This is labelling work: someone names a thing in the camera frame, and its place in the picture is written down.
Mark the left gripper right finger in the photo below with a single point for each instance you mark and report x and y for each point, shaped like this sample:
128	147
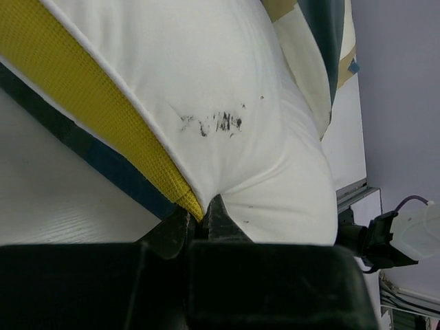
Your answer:
217	225

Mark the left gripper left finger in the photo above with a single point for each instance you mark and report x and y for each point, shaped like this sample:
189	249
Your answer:
168	238

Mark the checkered blue beige pillowcase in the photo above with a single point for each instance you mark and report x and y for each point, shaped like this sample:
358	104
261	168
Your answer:
103	161

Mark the aluminium frame rail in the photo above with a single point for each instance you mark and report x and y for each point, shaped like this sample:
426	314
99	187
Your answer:
345	202

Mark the white pillow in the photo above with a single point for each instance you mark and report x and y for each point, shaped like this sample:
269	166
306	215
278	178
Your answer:
196	95

